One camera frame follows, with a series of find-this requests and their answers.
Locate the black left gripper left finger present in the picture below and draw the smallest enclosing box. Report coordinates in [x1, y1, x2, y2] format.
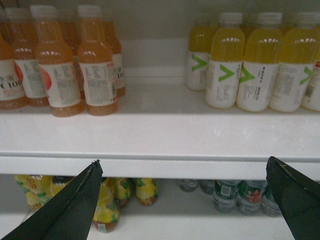
[3, 160, 103, 240]

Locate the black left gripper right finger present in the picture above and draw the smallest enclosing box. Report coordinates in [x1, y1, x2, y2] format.
[266, 156, 320, 240]

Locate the lower water bottle right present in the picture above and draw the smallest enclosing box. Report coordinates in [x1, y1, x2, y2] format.
[262, 186, 281, 217]

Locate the lower water bottle red label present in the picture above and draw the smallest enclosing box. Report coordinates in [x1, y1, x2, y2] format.
[236, 180, 268, 216]

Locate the lower water bottle green label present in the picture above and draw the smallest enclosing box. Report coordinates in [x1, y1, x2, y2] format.
[212, 179, 241, 213]

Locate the lower water bottle rear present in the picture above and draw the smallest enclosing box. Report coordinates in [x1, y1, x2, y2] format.
[176, 178, 199, 192]

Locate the white drinks shelf board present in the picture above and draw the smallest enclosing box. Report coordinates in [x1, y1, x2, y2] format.
[0, 83, 320, 180]

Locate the lemon tea bottle front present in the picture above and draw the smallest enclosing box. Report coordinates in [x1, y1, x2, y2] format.
[93, 177, 120, 233]

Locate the lemon tea bottle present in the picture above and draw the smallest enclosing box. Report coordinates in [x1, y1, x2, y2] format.
[93, 177, 120, 233]
[113, 177, 132, 209]
[134, 178, 159, 206]
[13, 174, 54, 211]

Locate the lemon tea bottle left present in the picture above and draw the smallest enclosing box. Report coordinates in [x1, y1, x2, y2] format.
[13, 174, 54, 211]

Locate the lemon tea bottle middle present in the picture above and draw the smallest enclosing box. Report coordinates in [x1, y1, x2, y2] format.
[113, 177, 132, 209]

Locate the lemon tea bottle right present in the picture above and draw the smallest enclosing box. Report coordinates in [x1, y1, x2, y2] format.
[134, 178, 159, 206]

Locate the yellow drink bottle far right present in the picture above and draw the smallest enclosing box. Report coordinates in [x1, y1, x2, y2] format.
[301, 37, 320, 112]

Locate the orange C100 bottle left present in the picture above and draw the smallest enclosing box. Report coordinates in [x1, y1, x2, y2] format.
[0, 35, 29, 110]

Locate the yellow drink bottle middle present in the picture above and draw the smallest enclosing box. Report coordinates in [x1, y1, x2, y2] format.
[236, 12, 283, 112]

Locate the orange juice bottle peach label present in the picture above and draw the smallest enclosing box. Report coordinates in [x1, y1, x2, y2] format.
[30, 4, 84, 117]

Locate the yellow drink bottle green arrow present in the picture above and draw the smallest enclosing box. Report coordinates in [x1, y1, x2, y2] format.
[205, 12, 246, 109]

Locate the orange juice bottle front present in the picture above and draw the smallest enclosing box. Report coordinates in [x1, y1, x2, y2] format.
[77, 4, 118, 116]

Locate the orange juice bottle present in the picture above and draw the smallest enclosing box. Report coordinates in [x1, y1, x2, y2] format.
[102, 12, 126, 98]
[5, 7, 49, 107]
[77, 4, 118, 116]

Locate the yellow drink bottle rear left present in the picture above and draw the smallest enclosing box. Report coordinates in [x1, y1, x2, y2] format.
[186, 13, 214, 91]

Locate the orange juice bottle rear right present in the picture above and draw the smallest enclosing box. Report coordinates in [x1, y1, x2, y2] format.
[102, 12, 126, 98]

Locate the orange juice bottle back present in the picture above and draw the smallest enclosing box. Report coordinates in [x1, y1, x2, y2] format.
[5, 7, 49, 107]

